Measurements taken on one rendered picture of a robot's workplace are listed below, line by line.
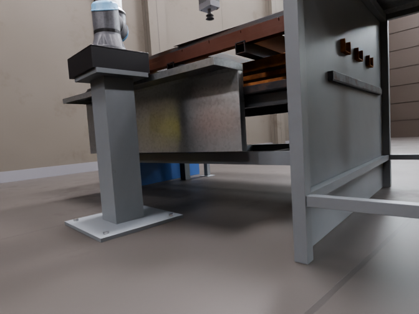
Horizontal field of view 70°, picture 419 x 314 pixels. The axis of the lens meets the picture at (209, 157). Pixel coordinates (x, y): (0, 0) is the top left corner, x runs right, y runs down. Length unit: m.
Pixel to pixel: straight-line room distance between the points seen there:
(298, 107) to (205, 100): 0.66
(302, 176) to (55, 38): 3.86
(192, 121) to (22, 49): 3.02
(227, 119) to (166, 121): 0.40
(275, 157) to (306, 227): 0.52
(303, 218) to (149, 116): 1.11
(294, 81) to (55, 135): 3.56
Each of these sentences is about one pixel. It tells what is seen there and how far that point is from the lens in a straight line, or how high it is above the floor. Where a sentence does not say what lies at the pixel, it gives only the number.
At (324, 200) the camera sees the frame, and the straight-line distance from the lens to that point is 0.86.
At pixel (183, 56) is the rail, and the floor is 0.79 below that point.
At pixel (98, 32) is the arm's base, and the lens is 1.49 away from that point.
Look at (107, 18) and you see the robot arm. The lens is 1.50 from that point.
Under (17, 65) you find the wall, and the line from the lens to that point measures 4.16.
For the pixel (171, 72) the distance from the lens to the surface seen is 1.37.
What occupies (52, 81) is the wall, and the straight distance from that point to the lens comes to 4.22.
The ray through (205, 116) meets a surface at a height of 0.47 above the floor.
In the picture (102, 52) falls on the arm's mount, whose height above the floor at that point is 0.74.
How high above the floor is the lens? 0.38
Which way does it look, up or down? 4 degrees down
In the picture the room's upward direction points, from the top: 4 degrees counter-clockwise
